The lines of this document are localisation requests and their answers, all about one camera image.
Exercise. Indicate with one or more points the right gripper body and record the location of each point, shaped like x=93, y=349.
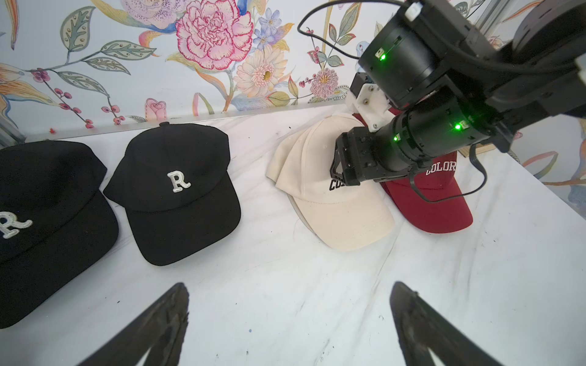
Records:
x=408, y=145

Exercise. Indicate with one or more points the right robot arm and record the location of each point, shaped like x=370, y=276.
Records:
x=453, y=89

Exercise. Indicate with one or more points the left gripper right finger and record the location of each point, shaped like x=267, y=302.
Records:
x=423, y=332

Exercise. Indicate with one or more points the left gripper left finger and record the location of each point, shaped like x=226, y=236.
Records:
x=155, y=337

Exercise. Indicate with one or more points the black cap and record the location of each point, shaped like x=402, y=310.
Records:
x=55, y=221
x=174, y=185

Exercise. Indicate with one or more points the cream cap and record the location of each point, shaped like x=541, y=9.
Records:
x=345, y=218
x=280, y=156

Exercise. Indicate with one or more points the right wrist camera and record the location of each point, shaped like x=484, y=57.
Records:
x=370, y=102

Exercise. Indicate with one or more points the red cap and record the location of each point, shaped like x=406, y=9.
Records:
x=442, y=208

